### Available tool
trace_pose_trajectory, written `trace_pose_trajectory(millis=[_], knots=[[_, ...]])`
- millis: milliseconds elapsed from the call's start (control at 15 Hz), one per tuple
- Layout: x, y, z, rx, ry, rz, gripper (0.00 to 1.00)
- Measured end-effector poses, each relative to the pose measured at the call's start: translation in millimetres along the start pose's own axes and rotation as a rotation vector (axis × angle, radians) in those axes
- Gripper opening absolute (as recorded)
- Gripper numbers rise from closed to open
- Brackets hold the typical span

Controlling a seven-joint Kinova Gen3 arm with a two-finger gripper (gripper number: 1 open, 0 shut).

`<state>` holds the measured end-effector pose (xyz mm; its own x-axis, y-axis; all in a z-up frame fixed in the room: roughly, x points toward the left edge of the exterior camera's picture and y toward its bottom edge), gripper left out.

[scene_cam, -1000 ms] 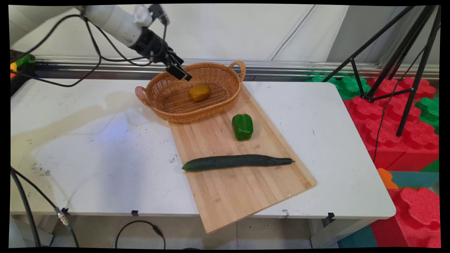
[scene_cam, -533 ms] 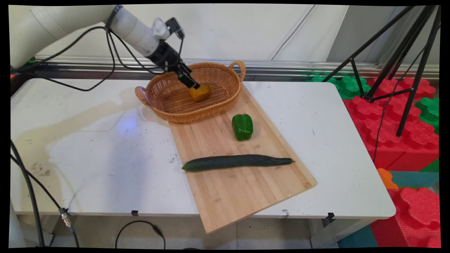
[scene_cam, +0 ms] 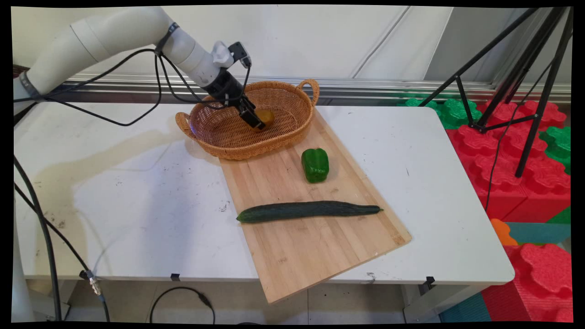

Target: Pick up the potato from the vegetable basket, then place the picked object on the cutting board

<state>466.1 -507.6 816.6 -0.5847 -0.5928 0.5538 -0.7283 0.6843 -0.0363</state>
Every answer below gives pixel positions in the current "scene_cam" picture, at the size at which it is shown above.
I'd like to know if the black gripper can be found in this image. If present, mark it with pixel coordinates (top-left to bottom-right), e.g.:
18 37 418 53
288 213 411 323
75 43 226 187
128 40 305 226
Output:
202 68 266 131

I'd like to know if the yellow orange mango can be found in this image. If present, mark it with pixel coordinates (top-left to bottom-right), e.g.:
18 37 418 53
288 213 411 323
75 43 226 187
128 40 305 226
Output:
253 108 276 132

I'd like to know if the woven wicker basket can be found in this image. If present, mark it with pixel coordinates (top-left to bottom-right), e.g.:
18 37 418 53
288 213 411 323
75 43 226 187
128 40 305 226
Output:
175 79 320 160

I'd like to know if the green bell pepper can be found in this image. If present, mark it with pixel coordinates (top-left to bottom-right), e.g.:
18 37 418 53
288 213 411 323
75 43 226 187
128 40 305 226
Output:
301 148 330 184

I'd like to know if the dark green cucumber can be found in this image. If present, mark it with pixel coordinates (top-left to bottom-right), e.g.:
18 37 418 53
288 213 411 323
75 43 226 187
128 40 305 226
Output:
236 200 383 224

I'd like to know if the bamboo cutting board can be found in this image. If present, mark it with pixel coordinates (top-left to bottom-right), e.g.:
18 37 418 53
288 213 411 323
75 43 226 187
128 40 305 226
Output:
219 107 412 304

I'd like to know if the green foam block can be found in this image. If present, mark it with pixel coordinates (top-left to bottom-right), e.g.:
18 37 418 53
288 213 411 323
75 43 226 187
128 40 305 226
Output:
398 97 483 130
538 126 572 175

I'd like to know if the red foam block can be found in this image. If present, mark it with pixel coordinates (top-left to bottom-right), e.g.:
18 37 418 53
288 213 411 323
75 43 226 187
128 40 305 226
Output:
446 100 572 223
481 243 573 323

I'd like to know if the white table leg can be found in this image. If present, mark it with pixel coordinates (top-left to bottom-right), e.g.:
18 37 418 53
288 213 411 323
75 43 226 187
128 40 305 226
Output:
402 283 490 323

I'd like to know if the black tripod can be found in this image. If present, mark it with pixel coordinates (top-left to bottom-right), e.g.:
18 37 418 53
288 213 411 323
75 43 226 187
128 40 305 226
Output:
418 7 573 178

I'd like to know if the teal foam mat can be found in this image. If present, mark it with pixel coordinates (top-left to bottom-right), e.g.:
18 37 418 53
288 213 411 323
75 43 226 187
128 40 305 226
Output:
505 222 572 245

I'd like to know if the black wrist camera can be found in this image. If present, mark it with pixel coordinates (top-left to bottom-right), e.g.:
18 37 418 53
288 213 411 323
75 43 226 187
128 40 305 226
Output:
229 41 253 69

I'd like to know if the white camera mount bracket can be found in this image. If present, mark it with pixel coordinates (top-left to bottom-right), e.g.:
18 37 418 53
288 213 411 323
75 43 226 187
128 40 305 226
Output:
211 41 234 68

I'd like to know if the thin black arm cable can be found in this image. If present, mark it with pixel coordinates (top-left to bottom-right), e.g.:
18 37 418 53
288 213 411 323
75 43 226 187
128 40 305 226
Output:
14 48 163 127
158 53 252 109

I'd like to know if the black arm cable strap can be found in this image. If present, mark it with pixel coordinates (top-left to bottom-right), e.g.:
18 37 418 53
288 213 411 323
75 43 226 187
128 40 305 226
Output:
154 22 180 56

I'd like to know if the aluminium wall rail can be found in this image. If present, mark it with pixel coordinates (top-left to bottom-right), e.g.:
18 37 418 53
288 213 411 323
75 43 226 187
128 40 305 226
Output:
46 74 572 105

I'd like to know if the black cable loop with plug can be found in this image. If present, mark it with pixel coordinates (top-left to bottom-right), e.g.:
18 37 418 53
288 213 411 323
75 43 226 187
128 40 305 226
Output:
149 286 216 324

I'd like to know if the black cable with metal connector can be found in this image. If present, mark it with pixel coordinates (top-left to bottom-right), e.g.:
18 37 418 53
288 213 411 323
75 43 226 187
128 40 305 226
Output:
14 183 111 323

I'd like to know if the thick black cable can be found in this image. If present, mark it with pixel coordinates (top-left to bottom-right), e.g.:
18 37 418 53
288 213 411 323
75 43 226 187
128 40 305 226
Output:
14 155 63 321

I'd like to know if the thin black tripod cable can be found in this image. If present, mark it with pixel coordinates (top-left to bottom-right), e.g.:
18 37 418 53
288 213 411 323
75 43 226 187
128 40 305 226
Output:
484 59 554 212

